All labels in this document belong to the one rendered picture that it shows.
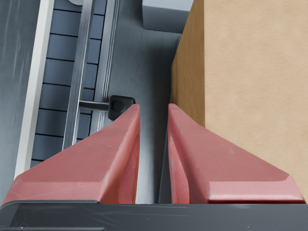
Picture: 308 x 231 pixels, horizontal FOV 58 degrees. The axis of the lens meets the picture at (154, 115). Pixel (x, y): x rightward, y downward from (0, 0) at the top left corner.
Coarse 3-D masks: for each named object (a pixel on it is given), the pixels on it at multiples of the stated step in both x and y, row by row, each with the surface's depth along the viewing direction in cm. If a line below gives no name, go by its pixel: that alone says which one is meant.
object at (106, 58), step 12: (108, 0) 43; (120, 0) 48; (108, 12) 43; (108, 24) 43; (108, 36) 43; (108, 48) 43; (108, 60) 43; (108, 72) 45; (96, 84) 42; (108, 84) 46; (96, 96) 42; (96, 120) 42
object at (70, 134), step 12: (84, 0) 34; (84, 12) 34; (84, 24) 34; (84, 36) 34; (84, 48) 34; (84, 60) 34; (84, 72) 35; (72, 84) 34; (72, 96) 34; (72, 108) 34; (72, 120) 33; (72, 132) 33; (72, 144) 33
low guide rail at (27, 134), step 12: (48, 0) 39; (48, 12) 39; (48, 24) 40; (36, 36) 39; (48, 36) 40; (36, 48) 39; (36, 60) 38; (36, 72) 38; (36, 84) 38; (36, 96) 39; (36, 108) 39; (24, 120) 38; (36, 120) 40; (24, 132) 38; (24, 144) 38; (24, 156) 38; (24, 168) 38
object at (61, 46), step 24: (96, 0) 43; (72, 24) 42; (96, 24) 43; (48, 48) 42; (72, 48) 42; (96, 48) 42; (48, 72) 42; (72, 72) 42; (96, 72) 42; (48, 96) 42; (48, 120) 42; (48, 144) 41
